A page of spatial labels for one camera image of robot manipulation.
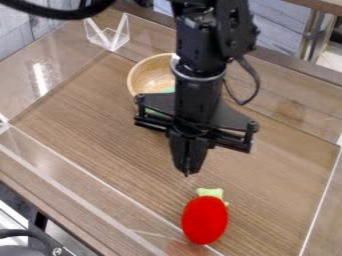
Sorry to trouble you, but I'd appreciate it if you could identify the green foam block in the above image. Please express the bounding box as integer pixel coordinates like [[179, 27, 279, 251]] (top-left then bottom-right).
[[141, 88, 175, 116]]

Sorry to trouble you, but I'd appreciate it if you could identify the wooden bowl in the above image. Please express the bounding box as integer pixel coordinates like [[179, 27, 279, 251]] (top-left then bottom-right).
[[127, 53, 175, 97]]

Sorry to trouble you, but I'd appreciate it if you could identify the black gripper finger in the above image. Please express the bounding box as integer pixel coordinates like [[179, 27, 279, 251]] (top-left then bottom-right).
[[169, 131, 189, 175], [188, 137, 210, 175]]

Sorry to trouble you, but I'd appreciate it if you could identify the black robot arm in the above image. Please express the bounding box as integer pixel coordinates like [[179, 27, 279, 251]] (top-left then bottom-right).
[[133, 0, 260, 175]]

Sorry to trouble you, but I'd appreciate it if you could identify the red plush fruit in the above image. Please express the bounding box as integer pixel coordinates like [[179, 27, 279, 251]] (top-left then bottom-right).
[[180, 188, 230, 245]]

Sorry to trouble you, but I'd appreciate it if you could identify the black cable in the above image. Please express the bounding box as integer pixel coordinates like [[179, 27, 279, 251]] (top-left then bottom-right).
[[222, 56, 262, 106]]

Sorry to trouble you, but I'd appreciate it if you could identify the clear acrylic tray wall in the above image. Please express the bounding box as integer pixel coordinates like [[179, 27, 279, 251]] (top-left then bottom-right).
[[0, 120, 224, 256]]

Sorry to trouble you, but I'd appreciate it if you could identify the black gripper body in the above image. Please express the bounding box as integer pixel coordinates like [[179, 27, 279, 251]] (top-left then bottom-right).
[[133, 64, 259, 153]]

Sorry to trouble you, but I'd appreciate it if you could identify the clear acrylic corner stand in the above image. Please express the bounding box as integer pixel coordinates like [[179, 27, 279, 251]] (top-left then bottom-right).
[[84, 13, 129, 52]]

